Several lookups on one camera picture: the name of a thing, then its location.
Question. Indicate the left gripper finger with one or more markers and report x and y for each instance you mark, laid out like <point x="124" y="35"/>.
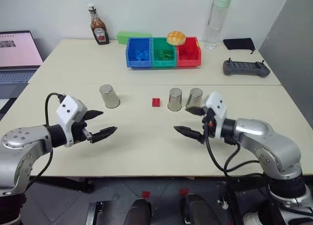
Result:
<point x="94" y="113"/>
<point x="105" y="133"/>

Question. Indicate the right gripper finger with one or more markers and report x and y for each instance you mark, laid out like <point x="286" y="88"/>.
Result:
<point x="196" y="110"/>
<point x="189" y="133"/>

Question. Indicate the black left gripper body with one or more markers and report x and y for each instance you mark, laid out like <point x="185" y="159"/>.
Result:
<point x="79" y="132"/>

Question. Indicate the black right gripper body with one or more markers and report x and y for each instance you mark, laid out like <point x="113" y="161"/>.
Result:
<point x="209" y="123"/>

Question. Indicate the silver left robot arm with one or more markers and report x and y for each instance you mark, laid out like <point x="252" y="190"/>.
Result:
<point x="23" y="146"/>

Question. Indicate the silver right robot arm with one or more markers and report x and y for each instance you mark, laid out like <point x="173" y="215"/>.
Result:
<point x="269" y="141"/>

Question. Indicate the steel cup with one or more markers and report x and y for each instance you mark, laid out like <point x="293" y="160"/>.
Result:
<point x="194" y="97"/>
<point x="109" y="96"/>
<point x="175" y="100"/>

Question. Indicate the small red toy block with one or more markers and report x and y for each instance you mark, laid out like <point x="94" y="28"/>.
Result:
<point x="156" y="102"/>

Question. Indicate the red plastic bin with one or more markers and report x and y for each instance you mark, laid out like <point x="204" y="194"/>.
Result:
<point x="189" y="62"/>

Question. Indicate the green plastic bin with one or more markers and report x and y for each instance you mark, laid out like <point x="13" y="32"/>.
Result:
<point x="164" y="63"/>

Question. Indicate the green toy bricks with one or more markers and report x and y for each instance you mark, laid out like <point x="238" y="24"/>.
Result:
<point x="165" y="54"/>

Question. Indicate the grey handheld controller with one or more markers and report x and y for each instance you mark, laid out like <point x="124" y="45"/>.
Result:
<point x="245" y="68"/>

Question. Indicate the blue plastic bin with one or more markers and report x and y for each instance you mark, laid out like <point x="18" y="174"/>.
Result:
<point x="139" y="62"/>

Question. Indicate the blue toy bricks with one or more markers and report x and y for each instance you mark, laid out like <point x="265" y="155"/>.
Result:
<point x="141" y="55"/>

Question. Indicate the yellow bread bun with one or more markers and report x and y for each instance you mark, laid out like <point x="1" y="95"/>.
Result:
<point x="176" y="37"/>

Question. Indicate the dark rounded shape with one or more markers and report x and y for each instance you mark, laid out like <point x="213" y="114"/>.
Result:
<point x="198" y="210"/>
<point x="138" y="212"/>

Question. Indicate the black cloth pouch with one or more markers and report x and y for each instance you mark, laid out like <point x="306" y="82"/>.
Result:
<point x="238" y="43"/>

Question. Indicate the light green box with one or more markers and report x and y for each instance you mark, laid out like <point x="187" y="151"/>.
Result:
<point x="122" y="36"/>

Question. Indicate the black metal stand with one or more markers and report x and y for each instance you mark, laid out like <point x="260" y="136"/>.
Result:
<point x="240" y="200"/>

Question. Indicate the ketchup bottle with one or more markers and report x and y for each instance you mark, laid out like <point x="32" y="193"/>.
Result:
<point x="99" y="29"/>

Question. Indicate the clear bottle with green cap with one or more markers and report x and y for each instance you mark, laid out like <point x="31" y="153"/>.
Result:
<point x="216" y="22"/>

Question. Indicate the open laptop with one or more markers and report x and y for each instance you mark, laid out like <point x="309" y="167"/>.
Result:
<point x="17" y="51"/>

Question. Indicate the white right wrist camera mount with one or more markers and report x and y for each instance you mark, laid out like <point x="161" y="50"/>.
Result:
<point x="216" y="102"/>

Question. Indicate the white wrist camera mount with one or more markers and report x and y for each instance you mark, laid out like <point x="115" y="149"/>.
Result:
<point x="69" y="107"/>
<point x="216" y="102"/>

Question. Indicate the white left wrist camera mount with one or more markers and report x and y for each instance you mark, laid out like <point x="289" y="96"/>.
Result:
<point x="69" y="107"/>

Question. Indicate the black table frame bar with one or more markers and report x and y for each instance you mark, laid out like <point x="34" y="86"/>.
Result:
<point x="68" y="184"/>

